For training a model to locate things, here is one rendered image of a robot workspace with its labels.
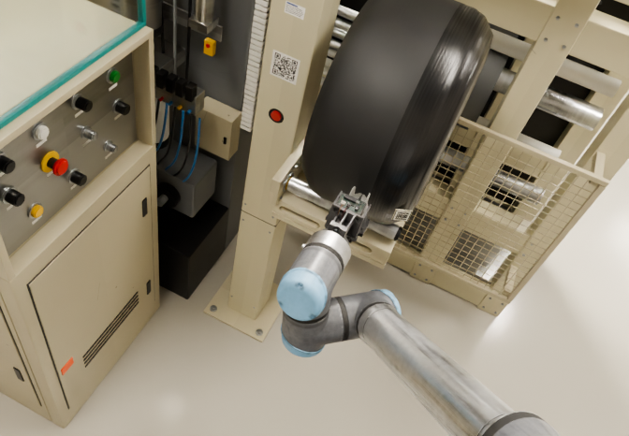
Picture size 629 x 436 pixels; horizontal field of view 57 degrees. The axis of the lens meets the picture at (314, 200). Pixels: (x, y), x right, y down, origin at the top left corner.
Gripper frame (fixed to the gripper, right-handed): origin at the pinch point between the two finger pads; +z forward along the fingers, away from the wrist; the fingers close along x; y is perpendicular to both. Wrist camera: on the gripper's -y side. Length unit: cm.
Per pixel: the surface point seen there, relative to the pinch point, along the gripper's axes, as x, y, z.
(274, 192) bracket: 23.9, -20.4, 12.5
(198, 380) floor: 32, -113, 3
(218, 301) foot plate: 42, -108, 35
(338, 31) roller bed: 32, 7, 62
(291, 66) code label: 29.9, 13.3, 19.8
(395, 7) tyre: 10.1, 36.9, 19.9
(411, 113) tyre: -3.1, 23.7, 3.7
